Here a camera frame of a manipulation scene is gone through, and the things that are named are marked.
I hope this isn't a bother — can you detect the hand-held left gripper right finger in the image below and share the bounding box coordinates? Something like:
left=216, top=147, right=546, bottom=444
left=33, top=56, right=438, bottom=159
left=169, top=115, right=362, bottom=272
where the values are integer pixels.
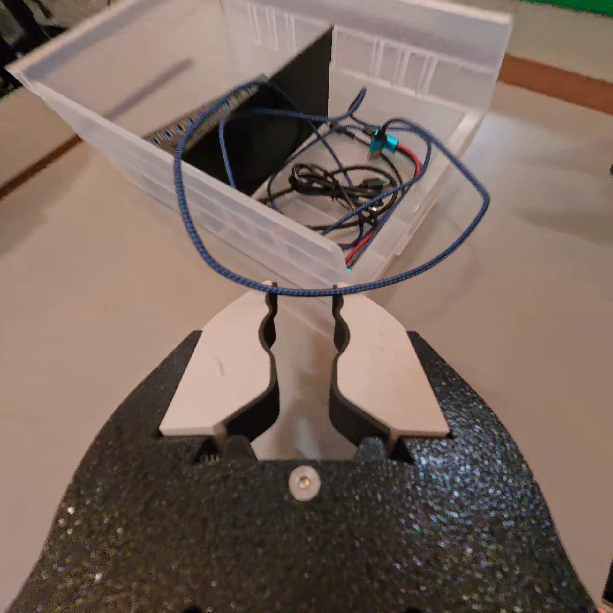
left=329, top=282, right=452, bottom=454

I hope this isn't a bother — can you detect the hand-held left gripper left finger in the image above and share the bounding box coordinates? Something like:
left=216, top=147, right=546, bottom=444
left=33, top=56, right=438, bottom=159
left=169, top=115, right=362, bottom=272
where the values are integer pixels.
left=158, top=280, right=281, bottom=443

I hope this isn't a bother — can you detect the blue braided cable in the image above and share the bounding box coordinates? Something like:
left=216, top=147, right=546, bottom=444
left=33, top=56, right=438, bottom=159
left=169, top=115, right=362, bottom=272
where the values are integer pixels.
left=173, top=79, right=490, bottom=297

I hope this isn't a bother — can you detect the clear plastic storage bin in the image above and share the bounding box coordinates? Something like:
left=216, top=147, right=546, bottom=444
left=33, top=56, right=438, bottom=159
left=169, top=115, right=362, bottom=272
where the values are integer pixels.
left=7, top=0, right=514, bottom=289

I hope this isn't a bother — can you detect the black metal usb hub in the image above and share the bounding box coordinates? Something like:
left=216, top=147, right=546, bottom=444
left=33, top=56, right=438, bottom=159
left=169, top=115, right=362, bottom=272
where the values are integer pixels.
left=144, top=26, right=334, bottom=198

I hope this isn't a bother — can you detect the white desk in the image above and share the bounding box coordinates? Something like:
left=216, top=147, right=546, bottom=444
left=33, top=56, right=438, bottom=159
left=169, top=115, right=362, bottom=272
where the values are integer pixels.
left=0, top=0, right=613, bottom=613

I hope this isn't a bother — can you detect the black usb cable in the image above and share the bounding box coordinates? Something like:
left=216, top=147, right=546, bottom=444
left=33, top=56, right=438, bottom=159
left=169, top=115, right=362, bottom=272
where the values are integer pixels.
left=289, top=163, right=404, bottom=208

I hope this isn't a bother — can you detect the red braided cable teal plug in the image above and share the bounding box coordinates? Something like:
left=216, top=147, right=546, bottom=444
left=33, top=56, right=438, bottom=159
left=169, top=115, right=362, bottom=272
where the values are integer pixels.
left=344, top=125, right=423, bottom=275

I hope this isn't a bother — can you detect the thin dark blue cable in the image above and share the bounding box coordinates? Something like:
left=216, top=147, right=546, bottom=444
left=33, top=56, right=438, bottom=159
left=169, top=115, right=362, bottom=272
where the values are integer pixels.
left=266, top=86, right=434, bottom=238

